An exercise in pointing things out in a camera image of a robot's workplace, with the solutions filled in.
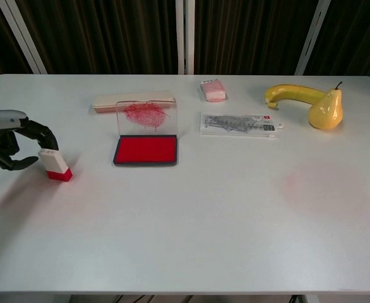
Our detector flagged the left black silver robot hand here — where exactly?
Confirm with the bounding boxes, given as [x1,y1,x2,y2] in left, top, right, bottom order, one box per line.
[0,109,59,172]

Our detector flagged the small red stamp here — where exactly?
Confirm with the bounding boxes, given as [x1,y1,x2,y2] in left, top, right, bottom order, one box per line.
[38,148,74,183]

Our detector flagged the beige rectangular block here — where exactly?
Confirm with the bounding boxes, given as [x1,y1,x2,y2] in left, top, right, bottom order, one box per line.
[92,90,176,114]

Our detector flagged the red ink pad clear lid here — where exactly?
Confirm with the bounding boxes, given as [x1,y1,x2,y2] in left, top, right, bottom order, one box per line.
[112,100,179,167]

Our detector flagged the pink white eraser block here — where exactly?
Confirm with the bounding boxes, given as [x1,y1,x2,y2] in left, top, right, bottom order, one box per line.
[200,78,229,103]

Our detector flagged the flat white printed package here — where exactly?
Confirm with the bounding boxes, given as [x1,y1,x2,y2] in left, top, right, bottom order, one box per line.
[200,112,285,140]

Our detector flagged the yellow banana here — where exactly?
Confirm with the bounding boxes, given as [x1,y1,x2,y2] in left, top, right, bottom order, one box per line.
[264,83,328,110]

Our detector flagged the yellow pear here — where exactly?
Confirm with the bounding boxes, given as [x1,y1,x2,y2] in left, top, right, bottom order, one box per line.
[308,81,344,131]

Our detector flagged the white frame post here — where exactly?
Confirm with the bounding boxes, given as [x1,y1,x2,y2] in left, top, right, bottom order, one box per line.
[174,0,196,76]
[0,0,49,75]
[294,0,331,76]

